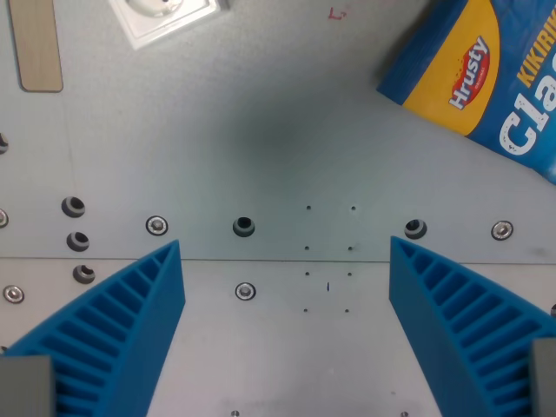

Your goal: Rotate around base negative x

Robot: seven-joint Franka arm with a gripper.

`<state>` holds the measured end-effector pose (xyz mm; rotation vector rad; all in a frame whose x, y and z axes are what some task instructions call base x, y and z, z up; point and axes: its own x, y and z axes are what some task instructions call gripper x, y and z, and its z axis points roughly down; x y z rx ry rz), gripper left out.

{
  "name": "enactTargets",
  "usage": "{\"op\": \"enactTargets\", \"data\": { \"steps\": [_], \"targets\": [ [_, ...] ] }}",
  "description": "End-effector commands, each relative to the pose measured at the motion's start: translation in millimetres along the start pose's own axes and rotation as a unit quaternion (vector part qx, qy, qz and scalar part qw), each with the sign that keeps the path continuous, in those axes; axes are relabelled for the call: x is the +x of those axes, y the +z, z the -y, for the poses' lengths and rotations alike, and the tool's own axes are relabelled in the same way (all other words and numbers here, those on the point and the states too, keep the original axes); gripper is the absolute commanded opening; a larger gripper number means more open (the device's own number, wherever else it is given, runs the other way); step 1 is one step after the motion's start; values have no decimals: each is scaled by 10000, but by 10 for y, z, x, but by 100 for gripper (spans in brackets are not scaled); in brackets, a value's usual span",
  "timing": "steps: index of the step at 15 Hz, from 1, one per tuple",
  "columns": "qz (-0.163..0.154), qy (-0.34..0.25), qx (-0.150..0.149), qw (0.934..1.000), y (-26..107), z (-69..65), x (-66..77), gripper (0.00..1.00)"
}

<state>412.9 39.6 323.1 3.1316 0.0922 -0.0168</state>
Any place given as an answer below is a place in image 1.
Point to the grey rubber hole grommet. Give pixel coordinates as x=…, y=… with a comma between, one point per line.
x=73, y=206
x=415, y=228
x=2, y=143
x=78, y=241
x=84, y=273

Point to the blue yellow Hrusty snack bag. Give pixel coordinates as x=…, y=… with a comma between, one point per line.
x=482, y=74

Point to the silver hex socket screw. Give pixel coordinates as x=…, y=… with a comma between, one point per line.
x=245, y=291
x=2, y=217
x=13, y=294
x=156, y=225
x=502, y=230

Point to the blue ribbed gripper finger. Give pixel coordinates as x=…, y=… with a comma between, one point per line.
x=460, y=321
x=108, y=330

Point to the light wooden flat stick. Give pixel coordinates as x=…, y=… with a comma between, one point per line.
x=37, y=43

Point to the white electrical wall socket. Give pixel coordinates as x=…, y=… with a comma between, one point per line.
x=167, y=15

